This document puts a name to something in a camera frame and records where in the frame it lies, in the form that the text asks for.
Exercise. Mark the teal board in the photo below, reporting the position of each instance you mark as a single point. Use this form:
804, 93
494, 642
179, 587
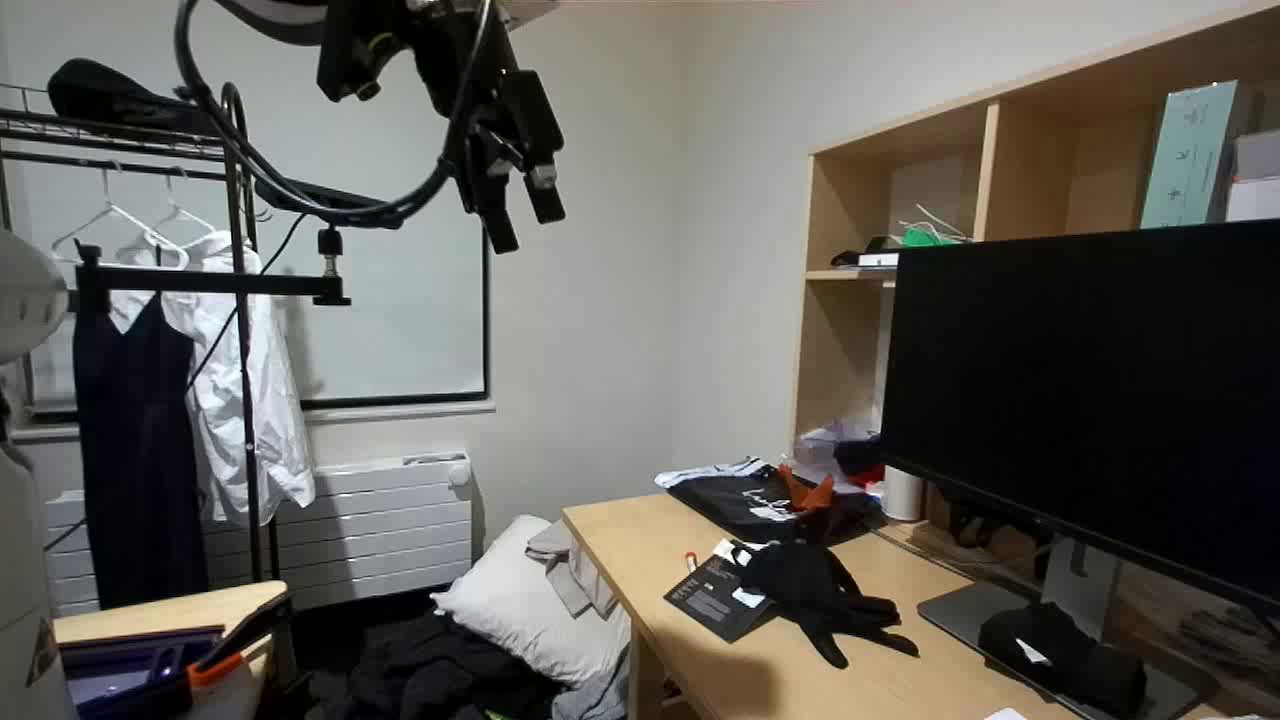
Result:
1184, 152

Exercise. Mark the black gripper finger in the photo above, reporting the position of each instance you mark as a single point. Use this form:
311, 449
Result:
497, 209
547, 189

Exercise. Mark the wooden desk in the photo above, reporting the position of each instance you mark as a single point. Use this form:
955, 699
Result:
654, 680

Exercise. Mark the white shirt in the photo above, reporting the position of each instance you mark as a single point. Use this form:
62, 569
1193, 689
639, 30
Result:
233, 384

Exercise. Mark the navy dress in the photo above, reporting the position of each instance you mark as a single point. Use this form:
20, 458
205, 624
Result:
135, 455

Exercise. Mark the wooden side table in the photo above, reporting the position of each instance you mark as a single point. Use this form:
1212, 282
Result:
163, 609

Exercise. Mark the black clothes rack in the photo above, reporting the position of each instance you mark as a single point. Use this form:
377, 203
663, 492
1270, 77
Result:
248, 440

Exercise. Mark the black computer monitor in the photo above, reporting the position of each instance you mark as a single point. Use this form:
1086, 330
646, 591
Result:
1080, 384

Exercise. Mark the wooden shelf unit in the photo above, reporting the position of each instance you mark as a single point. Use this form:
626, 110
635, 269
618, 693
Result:
1025, 160

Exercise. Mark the grey monitor stand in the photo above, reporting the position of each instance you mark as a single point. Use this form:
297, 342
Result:
974, 616

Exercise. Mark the green item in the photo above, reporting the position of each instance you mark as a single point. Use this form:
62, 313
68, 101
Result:
925, 239

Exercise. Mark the white box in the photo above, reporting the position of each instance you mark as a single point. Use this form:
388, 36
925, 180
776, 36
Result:
1258, 174

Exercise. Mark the white pillow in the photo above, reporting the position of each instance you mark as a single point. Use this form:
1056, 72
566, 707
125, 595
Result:
535, 606

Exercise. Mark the black gloves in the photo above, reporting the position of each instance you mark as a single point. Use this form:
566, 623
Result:
815, 587

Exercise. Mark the purple tray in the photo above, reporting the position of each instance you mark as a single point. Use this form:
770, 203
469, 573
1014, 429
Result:
125, 665

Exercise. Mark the black folded pouch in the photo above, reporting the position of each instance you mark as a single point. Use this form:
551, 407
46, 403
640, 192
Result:
1067, 661

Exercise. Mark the orange packet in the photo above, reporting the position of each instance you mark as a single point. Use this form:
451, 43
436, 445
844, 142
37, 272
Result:
804, 489

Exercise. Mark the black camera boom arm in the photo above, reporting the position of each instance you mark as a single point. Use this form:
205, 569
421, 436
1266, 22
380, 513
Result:
203, 282

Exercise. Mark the white paper roll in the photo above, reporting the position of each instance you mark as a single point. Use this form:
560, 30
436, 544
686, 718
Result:
903, 492

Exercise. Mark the white clothes hangers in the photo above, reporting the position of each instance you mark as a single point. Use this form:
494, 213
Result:
116, 221

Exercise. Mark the dark clothes pile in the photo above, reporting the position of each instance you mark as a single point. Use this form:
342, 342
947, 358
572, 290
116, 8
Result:
425, 675

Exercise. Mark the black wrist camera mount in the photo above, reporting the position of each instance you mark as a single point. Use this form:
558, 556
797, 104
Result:
352, 44

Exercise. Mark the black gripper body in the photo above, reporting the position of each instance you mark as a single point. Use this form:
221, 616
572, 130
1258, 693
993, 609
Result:
486, 93

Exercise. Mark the silver can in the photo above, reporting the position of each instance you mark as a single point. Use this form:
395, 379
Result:
877, 267

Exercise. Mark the grey garment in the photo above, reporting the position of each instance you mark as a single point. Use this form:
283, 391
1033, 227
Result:
572, 567

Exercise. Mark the white radiator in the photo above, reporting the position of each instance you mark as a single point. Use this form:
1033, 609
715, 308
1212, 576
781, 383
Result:
372, 526

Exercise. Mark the dark grey glove packaging card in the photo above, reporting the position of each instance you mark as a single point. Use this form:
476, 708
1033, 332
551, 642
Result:
715, 606

